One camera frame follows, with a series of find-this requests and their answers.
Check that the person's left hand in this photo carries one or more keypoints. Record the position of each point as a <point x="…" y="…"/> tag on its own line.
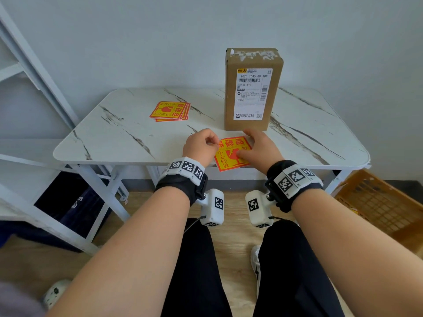
<point x="197" y="146"/>

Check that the person's right hand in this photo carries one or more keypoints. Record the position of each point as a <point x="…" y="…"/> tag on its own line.
<point x="262" y="151"/>

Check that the person's left thumb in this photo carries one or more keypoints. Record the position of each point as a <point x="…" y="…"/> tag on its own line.
<point x="211" y="141"/>

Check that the person's right thumb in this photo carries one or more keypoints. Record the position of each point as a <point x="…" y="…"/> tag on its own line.
<point x="244" y="154"/>

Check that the yellow red warning sticker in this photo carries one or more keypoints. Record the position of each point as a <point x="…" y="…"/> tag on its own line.
<point x="228" y="154"/>

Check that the person's right forearm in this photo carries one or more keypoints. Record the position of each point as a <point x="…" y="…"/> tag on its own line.
<point x="350" y="254"/>

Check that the person's left forearm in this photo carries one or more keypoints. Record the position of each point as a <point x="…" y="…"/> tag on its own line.
<point x="132" y="260"/>

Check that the black wristband with marker tags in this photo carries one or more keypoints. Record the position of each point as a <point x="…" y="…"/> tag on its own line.
<point x="185" y="178"/>
<point x="290" y="181"/>

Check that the stack of yellow red stickers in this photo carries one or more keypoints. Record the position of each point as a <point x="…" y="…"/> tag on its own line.
<point x="170" y="110"/>

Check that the white shipping label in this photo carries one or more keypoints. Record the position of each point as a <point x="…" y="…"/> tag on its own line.
<point x="252" y="94"/>

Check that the brown cardboard parcel box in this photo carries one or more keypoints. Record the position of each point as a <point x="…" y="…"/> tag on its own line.
<point x="252" y="92"/>

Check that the white marble-look table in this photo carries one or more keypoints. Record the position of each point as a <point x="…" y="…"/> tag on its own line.
<point x="138" y="122"/>

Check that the white sneaker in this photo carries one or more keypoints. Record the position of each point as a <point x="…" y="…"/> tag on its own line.
<point x="255" y="264"/>

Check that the person's black trousers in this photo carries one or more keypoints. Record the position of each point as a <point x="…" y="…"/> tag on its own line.
<point x="198" y="277"/>

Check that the orange plastic crate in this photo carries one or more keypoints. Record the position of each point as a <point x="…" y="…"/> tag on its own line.
<point x="380" y="201"/>

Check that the dark blue bag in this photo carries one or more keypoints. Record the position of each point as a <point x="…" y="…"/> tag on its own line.
<point x="66" y="204"/>

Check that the white metal shelf rack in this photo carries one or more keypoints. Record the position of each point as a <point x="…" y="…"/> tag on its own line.
<point x="43" y="75"/>

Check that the white perforated clog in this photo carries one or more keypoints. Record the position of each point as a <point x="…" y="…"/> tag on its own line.
<point x="56" y="292"/>

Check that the grey cloth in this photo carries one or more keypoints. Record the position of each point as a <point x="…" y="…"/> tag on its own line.
<point x="18" y="302"/>

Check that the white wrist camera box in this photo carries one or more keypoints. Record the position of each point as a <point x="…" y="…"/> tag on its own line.
<point x="258" y="207"/>
<point x="213" y="206"/>

